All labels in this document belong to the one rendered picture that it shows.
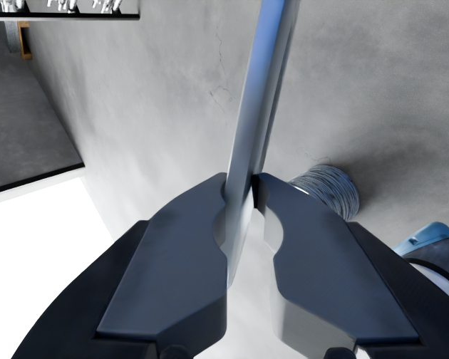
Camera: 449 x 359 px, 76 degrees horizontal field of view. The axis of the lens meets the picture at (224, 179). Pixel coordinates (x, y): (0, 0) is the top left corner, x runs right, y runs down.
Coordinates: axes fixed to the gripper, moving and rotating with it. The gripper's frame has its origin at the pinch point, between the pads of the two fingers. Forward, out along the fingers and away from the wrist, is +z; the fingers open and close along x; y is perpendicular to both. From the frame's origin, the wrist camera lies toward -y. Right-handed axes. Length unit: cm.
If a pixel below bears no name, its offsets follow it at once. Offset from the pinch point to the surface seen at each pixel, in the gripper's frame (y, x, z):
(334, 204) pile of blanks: 54, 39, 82
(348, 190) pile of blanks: 54, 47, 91
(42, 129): 124, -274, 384
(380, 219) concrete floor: 65, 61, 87
